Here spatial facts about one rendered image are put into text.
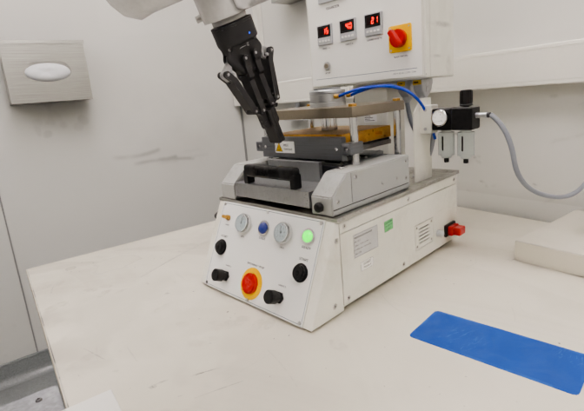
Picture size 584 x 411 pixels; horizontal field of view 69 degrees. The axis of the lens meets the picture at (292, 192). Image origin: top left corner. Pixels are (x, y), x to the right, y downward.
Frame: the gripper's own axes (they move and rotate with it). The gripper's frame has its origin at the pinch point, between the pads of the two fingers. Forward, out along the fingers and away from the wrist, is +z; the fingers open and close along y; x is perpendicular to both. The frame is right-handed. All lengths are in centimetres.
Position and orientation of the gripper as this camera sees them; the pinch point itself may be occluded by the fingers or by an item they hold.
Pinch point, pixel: (271, 125)
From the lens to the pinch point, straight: 84.0
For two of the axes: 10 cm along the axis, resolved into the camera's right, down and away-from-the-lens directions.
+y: -6.3, 5.6, -5.4
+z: 3.3, 8.2, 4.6
